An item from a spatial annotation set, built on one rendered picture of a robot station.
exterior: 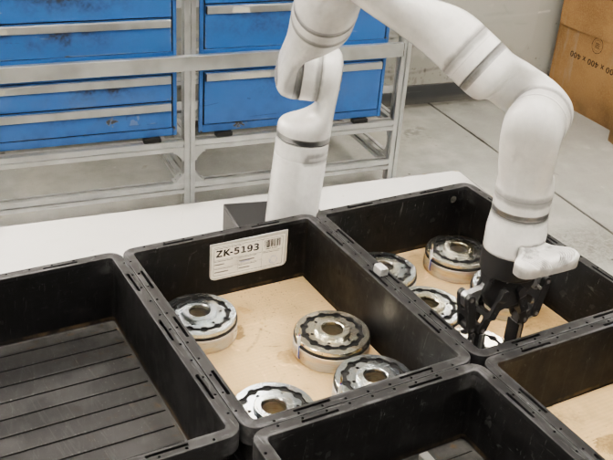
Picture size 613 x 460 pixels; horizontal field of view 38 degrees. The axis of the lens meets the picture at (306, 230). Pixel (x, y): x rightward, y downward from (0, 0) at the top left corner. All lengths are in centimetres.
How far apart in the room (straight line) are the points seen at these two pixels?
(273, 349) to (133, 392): 20
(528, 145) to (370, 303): 33
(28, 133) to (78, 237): 135
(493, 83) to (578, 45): 370
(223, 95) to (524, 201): 217
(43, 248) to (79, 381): 58
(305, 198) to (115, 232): 42
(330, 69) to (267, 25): 170
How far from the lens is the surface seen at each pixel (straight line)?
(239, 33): 310
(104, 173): 363
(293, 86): 144
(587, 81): 469
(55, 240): 173
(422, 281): 139
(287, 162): 149
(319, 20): 123
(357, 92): 336
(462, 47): 104
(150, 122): 312
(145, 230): 175
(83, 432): 109
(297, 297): 132
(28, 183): 358
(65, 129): 307
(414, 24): 105
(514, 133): 103
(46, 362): 120
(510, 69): 105
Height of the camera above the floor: 155
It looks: 29 degrees down
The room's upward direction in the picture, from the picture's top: 4 degrees clockwise
